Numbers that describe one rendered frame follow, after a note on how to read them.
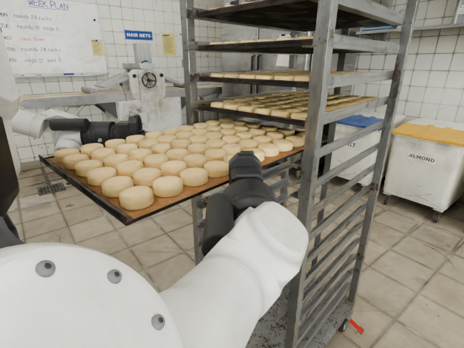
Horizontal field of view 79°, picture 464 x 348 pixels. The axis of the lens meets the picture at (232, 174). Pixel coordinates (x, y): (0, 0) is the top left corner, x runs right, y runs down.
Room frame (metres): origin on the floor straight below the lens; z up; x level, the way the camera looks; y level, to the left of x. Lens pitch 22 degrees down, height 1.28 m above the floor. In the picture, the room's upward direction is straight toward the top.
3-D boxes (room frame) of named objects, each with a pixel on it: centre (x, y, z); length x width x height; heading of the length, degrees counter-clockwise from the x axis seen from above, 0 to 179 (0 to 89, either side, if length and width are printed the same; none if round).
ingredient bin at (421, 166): (2.41, -1.80, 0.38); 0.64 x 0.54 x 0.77; 129
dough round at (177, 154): (0.60, 0.12, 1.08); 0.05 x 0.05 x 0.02
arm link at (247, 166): (0.40, -0.02, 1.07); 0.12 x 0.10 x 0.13; 2
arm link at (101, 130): (0.81, 0.33, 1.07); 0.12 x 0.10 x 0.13; 92
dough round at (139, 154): (0.60, 0.21, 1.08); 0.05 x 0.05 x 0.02
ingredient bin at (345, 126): (2.92, -1.40, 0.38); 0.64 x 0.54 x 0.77; 131
